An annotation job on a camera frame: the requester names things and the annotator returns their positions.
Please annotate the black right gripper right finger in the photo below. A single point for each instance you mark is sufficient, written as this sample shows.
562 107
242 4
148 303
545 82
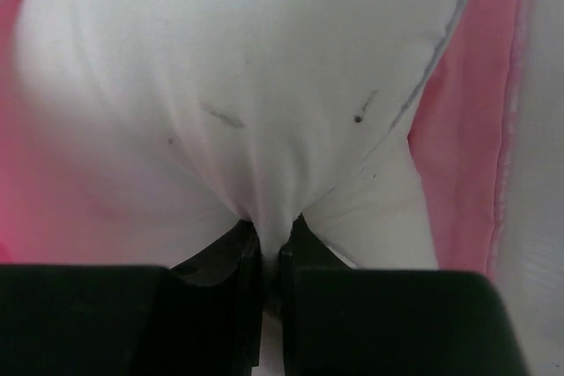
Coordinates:
373 322

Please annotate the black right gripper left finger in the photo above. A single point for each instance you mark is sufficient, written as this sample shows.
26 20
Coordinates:
201 317

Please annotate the pink satin pillowcase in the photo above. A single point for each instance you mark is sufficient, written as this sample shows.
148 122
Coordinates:
461 141

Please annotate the white pillow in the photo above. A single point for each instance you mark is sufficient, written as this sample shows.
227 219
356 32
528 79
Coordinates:
142 130

